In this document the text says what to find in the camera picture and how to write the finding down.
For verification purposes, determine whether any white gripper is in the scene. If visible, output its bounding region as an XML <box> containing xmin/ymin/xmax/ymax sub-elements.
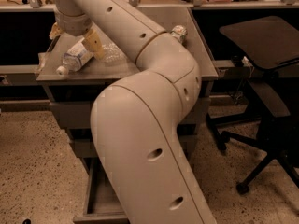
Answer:
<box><xmin>49</xmin><ymin>8</ymin><xmax>105</xmax><ymax>60</ymax></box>

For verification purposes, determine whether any blue label plastic bottle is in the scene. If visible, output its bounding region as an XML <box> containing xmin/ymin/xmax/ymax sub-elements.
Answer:
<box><xmin>56</xmin><ymin>39</ymin><xmax>93</xmax><ymax>76</ymax></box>

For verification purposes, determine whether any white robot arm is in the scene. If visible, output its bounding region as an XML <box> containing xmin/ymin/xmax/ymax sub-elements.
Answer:
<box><xmin>55</xmin><ymin>0</ymin><xmax>217</xmax><ymax>224</ymax></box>

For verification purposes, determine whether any grey drawer cabinet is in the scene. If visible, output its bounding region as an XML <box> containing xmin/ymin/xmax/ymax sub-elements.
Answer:
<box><xmin>36</xmin><ymin>6</ymin><xmax>219</xmax><ymax>173</ymax></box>

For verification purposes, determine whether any clear red label bottle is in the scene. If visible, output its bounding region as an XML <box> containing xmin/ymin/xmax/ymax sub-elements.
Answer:
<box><xmin>102</xmin><ymin>43</ymin><xmax>124</xmax><ymax>63</ymax></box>

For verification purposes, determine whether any grey open bottom drawer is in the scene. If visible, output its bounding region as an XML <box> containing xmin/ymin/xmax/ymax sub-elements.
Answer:
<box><xmin>73</xmin><ymin>158</ymin><xmax>130</xmax><ymax>224</ymax></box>

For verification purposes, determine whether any black office chair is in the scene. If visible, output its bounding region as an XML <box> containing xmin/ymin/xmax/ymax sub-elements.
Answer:
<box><xmin>206</xmin><ymin>16</ymin><xmax>299</xmax><ymax>195</ymax></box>

